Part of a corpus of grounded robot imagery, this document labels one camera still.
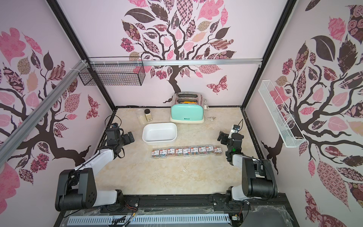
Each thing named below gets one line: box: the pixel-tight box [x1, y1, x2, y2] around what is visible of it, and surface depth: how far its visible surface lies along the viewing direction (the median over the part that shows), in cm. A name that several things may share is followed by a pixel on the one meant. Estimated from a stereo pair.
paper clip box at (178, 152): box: [174, 148, 183, 158], surface depth 94 cm
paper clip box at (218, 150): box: [213, 145, 223, 157], surface depth 94 cm
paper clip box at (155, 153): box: [151, 148, 160, 159], surface depth 92 cm
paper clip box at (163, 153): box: [159, 148, 168, 159], surface depth 93 cm
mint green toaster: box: [170, 91, 205, 124], surface depth 106 cm
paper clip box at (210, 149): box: [205, 144, 215, 156], surface depth 94 cm
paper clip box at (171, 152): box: [167, 148, 176, 158], surface depth 94 cm
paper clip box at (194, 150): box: [190, 145, 199, 157], surface depth 94 cm
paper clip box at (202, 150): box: [198, 144, 207, 156], surface depth 94 cm
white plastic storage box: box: [141, 122, 178, 146], surface depth 103 cm
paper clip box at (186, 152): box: [182, 146, 191, 158], surface depth 94 cm
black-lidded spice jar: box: [144, 108, 153, 122], surface depth 109 cm
